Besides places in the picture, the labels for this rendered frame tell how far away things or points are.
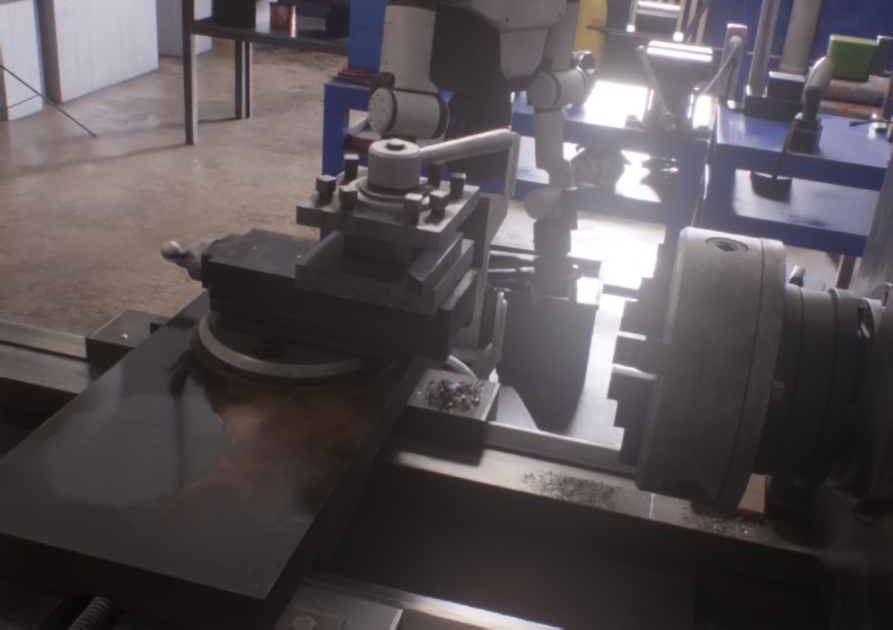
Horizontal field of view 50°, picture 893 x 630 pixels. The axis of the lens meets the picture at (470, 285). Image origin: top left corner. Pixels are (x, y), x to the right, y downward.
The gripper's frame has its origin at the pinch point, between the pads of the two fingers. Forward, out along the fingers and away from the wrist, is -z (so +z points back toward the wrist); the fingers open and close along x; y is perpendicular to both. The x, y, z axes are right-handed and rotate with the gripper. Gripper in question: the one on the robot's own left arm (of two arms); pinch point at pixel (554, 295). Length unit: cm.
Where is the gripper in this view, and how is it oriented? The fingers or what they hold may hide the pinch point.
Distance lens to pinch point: 230.2
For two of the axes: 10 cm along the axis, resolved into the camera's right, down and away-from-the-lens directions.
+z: -0.6, -9.6, -2.9
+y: 6.6, -2.5, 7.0
